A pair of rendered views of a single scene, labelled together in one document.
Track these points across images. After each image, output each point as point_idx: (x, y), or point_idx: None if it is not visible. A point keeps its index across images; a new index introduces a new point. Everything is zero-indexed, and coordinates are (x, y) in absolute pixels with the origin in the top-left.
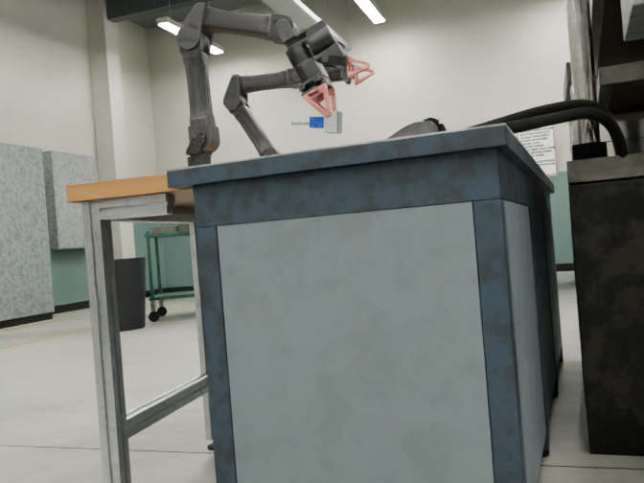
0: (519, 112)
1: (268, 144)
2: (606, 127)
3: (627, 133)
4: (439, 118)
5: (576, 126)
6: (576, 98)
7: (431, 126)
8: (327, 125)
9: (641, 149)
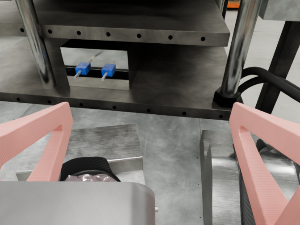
0: None
1: None
2: (259, 83)
3: (132, 57)
4: (259, 139)
5: (235, 83)
6: (243, 64)
7: None
8: None
9: (135, 66)
